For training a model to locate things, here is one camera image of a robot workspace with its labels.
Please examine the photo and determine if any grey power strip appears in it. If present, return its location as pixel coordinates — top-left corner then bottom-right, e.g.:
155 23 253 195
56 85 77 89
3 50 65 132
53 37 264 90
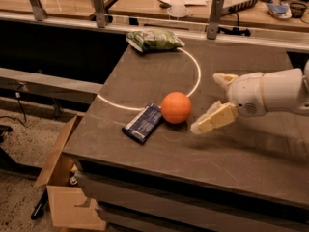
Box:
222 0 258 15

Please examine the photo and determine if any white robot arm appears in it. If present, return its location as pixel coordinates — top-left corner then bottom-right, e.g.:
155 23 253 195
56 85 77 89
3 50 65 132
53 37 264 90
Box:
190 64 309 134

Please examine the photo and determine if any cardboard box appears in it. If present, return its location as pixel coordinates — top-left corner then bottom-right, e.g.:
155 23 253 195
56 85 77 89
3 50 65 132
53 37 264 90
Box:
34 116 106 232

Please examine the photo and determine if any white face mask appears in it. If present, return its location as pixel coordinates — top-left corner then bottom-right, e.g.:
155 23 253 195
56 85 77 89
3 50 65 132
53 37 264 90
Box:
167 4 189 18

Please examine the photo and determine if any metal bracket post right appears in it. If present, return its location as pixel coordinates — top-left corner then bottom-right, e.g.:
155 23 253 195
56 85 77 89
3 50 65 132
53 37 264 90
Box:
207 0 224 40

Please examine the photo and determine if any blue rxbar blueberry wrapper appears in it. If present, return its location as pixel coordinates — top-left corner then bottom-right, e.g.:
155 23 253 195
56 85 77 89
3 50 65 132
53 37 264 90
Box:
122 104 162 144

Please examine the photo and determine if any blue white packet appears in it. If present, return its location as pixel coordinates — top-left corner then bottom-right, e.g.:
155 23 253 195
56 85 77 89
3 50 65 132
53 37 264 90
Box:
267 3 292 19

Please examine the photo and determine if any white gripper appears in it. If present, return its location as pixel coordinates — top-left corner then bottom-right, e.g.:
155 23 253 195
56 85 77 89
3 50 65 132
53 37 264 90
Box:
190 72 267 134

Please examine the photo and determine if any black cable on rail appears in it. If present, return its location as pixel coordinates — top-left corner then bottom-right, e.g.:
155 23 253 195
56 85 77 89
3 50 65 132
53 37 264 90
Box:
217 12 252 38

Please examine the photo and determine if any metal bracket post left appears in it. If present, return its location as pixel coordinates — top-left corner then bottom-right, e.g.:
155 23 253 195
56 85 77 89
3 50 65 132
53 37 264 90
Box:
29 0 47 21

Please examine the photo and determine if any metal bracket post middle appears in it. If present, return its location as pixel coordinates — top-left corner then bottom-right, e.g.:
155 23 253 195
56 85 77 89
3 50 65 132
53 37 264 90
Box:
93 0 106 28

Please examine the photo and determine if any orange ball fruit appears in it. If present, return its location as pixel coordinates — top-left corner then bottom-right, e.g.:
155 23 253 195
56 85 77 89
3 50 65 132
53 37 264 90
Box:
160 92 192 124

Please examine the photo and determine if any metal bracket post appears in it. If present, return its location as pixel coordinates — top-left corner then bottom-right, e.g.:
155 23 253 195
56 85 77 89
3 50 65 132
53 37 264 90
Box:
207 0 224 40
29 0 47 21
93 0 106 28

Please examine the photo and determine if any green chip bag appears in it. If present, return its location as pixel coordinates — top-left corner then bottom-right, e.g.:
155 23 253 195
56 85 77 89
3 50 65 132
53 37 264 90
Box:
126 30 184 53

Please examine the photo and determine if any black chair base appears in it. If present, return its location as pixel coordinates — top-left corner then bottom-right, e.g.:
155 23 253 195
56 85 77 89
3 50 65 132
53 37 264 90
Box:
0 125 48 220

